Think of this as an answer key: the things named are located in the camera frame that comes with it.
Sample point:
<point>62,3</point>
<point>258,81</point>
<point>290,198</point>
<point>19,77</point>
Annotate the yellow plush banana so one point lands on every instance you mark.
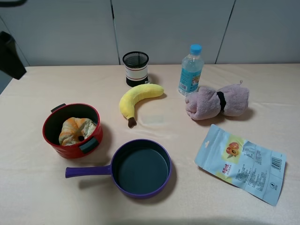
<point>133,96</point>

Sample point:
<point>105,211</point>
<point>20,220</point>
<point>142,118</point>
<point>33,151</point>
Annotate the red toy pot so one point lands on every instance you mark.
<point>53,125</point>

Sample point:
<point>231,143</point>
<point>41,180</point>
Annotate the black mesh pen holder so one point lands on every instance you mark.
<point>136,67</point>

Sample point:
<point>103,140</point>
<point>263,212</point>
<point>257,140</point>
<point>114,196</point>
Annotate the purple toy frying pan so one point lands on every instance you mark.
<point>140,169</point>

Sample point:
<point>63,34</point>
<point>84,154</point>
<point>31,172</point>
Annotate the light blue snack pouch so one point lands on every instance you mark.
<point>246,165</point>

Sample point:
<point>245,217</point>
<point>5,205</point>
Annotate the clear water bottle blue cap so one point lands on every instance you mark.
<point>192,66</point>

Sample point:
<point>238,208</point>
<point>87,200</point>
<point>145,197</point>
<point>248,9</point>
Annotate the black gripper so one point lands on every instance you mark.
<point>10,62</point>

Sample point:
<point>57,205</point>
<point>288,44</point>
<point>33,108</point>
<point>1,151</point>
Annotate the rolled pink towel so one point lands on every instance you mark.
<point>206,103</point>

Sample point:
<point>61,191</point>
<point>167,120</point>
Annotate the plush croissant toy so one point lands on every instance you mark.
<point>75,130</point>

